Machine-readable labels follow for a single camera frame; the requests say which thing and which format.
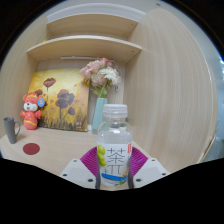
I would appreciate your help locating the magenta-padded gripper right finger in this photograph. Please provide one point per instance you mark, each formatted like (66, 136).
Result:
(150, 171)

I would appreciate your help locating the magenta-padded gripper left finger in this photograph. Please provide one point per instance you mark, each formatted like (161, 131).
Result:
(77, 171)

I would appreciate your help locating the clear drink bottle white label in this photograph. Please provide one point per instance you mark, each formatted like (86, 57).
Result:
(114, 150)

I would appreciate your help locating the flat round red coaster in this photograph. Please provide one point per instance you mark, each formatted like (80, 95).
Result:
(31, 148)

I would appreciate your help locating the teal faceted vase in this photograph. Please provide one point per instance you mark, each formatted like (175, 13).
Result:
(98, 115)

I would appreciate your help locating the red plush mouse toy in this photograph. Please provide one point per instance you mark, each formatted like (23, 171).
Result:
(30, 113)

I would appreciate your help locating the grey textured mug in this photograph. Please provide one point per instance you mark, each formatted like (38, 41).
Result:
(10, 129)

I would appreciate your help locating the yellow poppy flower painting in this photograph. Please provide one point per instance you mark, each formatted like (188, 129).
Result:
(71, 83)

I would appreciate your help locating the pink and white flower bouquet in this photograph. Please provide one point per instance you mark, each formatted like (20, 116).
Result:
(101, 74)

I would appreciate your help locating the white light bar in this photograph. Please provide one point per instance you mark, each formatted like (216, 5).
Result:
(78, 58)

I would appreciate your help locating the light wooden shelf unit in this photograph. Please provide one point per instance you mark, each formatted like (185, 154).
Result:
(83, 46)

